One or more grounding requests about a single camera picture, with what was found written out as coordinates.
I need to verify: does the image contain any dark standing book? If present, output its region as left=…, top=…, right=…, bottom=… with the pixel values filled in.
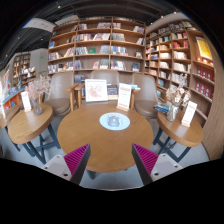
left=106, top=83, right=119, bottom=101

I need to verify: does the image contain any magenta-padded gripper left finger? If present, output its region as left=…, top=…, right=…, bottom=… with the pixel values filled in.
left=41, top=143, right=92, bottom=186

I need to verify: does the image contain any beige padded wooden-armed chair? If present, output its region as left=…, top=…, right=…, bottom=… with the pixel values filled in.
left=131, top=72, right=159, bottom=119
left=44, top=71, right=78, bottom=117
left=89, top=69, right=120, bottom=87

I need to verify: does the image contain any stack of blue books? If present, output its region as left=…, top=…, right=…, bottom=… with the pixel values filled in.
left=153, top=102, right=170, bottom=115

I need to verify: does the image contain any white red sign wooden base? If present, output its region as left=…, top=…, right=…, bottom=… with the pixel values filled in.
left=116, top=82, right=133, bottom=112

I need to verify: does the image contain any round light blue mouse pad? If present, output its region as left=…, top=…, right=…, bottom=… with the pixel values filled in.
left=98, top=111, right=131, bottom=132

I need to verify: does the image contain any curved wooden bookshelf with books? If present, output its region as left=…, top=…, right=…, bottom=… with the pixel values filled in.
left=144, top=19, right=216, bottom=134

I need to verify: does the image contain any small distant wooden bookshelf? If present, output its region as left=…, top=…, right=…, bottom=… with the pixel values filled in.
left=12, top=52, right=33, bottom=88

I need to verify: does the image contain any wide wooden bookshelf with books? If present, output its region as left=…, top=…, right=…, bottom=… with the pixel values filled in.
left=47, top=16, right=147, bottom=84

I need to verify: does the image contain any glass vase with pale flowers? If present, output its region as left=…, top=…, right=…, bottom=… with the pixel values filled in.
left=165, top=73, right=192, bottom=123

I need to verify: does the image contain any white floral picture card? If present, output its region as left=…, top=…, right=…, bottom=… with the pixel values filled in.
left=84, top=78, right=109, bottom=103

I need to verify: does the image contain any grey computer mouse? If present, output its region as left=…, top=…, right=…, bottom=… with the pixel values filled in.
left=107, top=113, right=122, bottom=128

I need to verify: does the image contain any round wooden side table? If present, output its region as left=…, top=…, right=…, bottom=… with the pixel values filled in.
left=7, top=103, right=62, bottom=165
left=153, top=111, right=204, bottom=163
left=0, top=104, right=22, bottom=153

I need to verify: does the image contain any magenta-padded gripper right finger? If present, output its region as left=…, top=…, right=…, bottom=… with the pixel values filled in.
left=131, top=143, right=184, bottom=186

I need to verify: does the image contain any white hanging ceiling panel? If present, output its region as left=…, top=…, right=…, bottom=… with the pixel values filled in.
left=22, top=17, right=57, bottom=33

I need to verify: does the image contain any low orange display shelf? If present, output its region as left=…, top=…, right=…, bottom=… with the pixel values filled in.
left=0, top=69, right=25, bottom=111

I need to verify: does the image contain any small white table sign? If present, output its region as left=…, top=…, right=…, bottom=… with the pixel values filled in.
left=180, top=100, right=198, bottom=128
left=20, top=90, right=33, bottom=113

